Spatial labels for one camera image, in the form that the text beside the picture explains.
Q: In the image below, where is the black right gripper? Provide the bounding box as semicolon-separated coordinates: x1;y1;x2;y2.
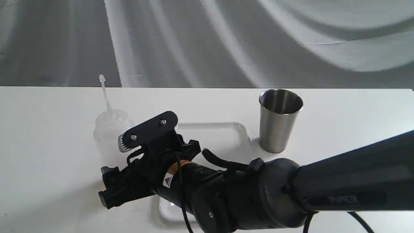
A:
98;140;201;209

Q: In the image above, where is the translucent squeeze bottle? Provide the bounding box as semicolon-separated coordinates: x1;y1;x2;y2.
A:
93;75;135;170

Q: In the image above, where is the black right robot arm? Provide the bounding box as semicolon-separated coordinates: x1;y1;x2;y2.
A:
98;131;413;233

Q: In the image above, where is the stainless steel cup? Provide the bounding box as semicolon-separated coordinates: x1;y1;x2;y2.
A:
258;89;304;153

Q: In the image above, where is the white plastic tray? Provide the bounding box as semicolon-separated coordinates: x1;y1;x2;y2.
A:
158;122;250;224

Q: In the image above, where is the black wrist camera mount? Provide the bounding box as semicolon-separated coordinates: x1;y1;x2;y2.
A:
118;111;178;152

